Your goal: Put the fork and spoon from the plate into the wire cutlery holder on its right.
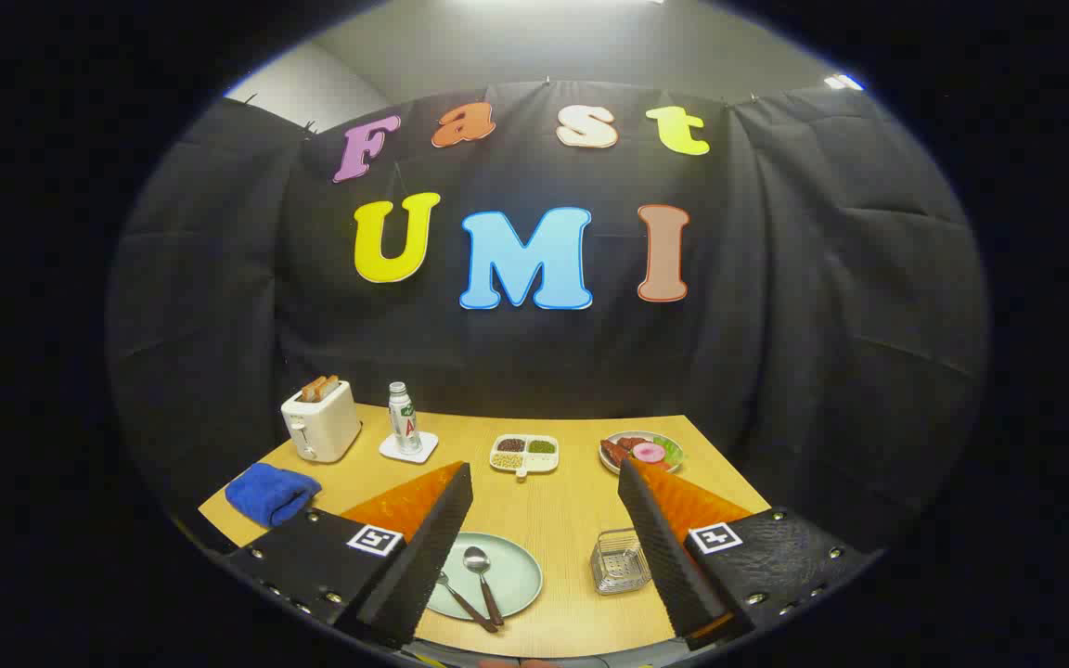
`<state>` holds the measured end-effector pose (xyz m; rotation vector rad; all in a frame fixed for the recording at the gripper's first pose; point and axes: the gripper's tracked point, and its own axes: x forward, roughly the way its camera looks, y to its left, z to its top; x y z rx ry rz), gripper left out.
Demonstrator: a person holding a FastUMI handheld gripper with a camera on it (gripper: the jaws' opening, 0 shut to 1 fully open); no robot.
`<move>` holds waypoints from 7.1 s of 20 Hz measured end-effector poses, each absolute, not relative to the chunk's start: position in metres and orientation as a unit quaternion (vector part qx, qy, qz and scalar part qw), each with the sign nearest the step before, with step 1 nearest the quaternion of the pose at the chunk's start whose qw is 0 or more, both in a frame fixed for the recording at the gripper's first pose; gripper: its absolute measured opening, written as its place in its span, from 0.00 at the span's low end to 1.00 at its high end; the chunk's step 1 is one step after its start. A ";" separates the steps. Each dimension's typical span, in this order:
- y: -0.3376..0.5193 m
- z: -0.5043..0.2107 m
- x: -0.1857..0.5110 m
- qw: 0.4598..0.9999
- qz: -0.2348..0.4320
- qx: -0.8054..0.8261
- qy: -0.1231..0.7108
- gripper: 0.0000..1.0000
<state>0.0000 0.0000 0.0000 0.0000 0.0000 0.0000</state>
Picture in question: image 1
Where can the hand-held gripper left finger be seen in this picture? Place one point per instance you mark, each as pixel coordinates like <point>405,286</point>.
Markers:
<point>423,557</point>

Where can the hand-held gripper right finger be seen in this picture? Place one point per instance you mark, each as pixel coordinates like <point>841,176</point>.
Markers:
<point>669,557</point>

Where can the pale green plate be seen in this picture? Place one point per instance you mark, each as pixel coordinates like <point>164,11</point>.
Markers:
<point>516,575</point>

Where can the pink ham slice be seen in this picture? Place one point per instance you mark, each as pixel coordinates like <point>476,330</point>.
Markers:
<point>649,453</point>

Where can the green lettuce leaf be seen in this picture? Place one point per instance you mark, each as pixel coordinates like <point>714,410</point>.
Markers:
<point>672,450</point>

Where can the white square coaster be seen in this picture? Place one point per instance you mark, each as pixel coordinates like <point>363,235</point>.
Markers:
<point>392,451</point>

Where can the red-brown sausage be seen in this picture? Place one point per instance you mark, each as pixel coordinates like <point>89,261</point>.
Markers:
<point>613,453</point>
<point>633,442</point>

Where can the white plate of food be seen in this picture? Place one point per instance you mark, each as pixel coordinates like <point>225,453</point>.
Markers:
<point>607,456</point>

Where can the clear plastic water bottle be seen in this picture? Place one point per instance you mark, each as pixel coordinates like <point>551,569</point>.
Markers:
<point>404,422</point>

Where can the white divided bean dish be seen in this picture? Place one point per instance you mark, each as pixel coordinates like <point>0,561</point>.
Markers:
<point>523,457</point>

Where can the white toaster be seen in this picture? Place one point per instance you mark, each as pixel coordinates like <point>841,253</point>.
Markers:
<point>326,427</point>

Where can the blue folded towel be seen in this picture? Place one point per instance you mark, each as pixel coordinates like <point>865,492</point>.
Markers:
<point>270,492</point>

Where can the brown toast slice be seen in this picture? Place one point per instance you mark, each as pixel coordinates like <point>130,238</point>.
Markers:
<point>329,383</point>
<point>311,391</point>

